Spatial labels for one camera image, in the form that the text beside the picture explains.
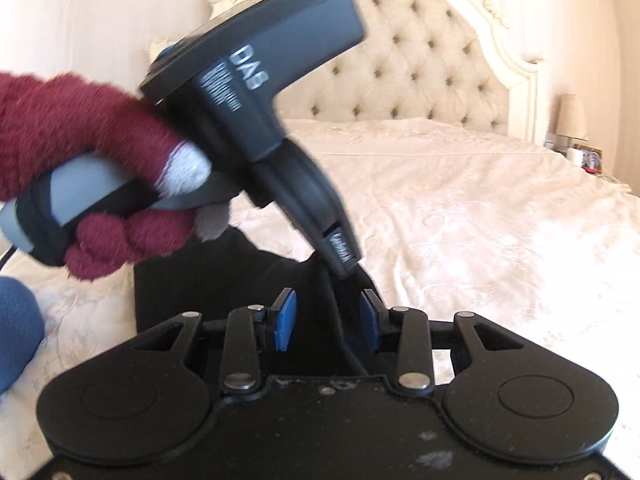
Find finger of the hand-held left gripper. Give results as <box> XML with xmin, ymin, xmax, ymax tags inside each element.
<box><xmin>321</xmin><ymin>226</ymin><xmax>363</xmax><ymax>282</ymax></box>

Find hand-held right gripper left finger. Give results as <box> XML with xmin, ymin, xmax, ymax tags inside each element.
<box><xmin>132</xmin><ymin>287</ymin><xmax>299</xmax><ymax>394</ymax></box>

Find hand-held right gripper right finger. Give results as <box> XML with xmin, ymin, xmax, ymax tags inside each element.
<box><xmin>358</xmin><ymin>288</ymin><xmax>527</xmax><ymax>394</ymax></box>

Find black pants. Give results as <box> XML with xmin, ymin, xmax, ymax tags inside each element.
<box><xmin>134</xmin><ymin>227</ymin><xmax>387</xmax><ymax>377</ymax></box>

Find person's left hand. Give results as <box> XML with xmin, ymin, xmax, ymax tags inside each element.
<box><xmin>0</xmin><ymin>71</ymin><xmax>232</xmax><ymax>282</ymax></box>

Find white embroidered bedspread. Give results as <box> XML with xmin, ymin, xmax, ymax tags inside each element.
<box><xmin>0</xmin><ymin>117</ymin><xmax>640</xmax><ymax>480</ymax></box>

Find cream tufted headboard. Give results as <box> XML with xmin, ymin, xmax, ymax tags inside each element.
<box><xmin>145</xmin><ymin>0</ymin><xmax>545</xmax><ymax>147</ymax></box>

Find beige table lamp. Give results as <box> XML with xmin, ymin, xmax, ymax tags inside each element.
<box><xmin>554</xmin><ymin>93</ymin><xmax>589</xmax><ymax>147</ymax></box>

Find person's blue clothing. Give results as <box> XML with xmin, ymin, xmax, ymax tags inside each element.
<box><xmin>0</xmin><ymin>275</ymin><xmax>47</xmax><ymax>397</ymax></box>

